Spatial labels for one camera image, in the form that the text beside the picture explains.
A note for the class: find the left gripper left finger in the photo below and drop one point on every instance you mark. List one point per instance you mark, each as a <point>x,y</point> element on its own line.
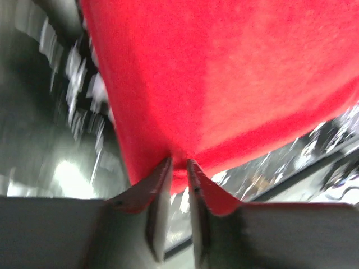
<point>126,231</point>

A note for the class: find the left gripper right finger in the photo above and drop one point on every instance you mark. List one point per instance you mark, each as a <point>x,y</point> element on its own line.
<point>229,233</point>

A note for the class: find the red t-shirt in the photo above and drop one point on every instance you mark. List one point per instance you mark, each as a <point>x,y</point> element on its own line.
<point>221,82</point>

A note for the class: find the black marble pattern mat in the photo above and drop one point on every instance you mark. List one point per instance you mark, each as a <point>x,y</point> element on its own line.
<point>58,137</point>

